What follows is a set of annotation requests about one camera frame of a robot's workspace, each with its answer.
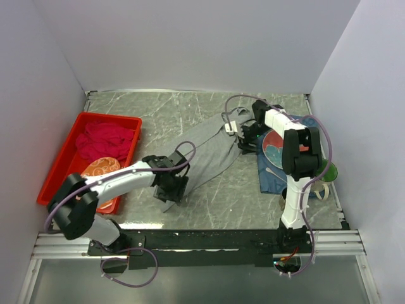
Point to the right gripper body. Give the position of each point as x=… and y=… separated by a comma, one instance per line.
x=254, y=131

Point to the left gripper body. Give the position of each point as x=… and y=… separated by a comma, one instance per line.
x=173, y=175

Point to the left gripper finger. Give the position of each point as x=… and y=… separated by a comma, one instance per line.
x=176, y=196
x=160, y=194

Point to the grey t-shirt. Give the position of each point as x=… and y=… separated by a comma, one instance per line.
x=215, y=150

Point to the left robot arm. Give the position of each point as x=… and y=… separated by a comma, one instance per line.
x=74, y=206

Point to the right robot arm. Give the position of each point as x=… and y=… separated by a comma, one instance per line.
x=300, y=155

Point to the red blue decorated plate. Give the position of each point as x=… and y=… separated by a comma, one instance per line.
x=272, y=147

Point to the silver spoon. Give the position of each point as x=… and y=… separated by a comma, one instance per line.
x=279, y=179

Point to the blue placemat cloth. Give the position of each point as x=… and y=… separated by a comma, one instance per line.
x=267, y=182

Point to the small black cup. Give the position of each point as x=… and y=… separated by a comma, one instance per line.
x=282, y=200

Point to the orange white patterned cloth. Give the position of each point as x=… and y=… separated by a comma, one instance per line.
x=98, y=167

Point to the crimson red garment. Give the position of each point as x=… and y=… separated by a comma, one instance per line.
x=103, y=139

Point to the green inside floral mug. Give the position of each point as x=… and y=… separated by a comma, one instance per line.
x=320, y=188

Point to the red plastic bin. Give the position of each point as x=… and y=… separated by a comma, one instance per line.
x=69, y=161

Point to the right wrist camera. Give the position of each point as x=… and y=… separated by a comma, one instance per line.
x=232, y=128

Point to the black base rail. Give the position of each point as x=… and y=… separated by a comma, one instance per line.
x=194, y=248

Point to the aluminium frame rail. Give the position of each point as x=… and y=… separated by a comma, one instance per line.
x=327, y=243

